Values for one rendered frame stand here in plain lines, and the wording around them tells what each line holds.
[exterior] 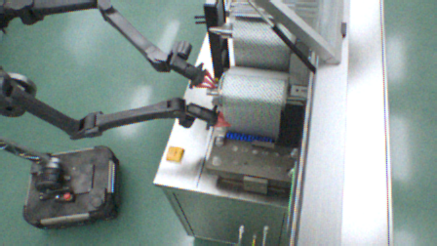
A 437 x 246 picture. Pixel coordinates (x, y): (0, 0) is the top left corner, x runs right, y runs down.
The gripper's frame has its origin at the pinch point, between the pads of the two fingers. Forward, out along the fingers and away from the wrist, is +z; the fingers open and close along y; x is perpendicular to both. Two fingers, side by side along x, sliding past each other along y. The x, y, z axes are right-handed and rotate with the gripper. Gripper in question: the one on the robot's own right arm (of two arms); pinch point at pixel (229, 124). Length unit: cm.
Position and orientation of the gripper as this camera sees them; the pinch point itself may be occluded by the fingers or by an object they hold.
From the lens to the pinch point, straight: 153.4
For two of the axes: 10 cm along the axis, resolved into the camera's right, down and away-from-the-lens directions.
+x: 3.4, -4.3, -8.4
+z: 9.1, 3.6, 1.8
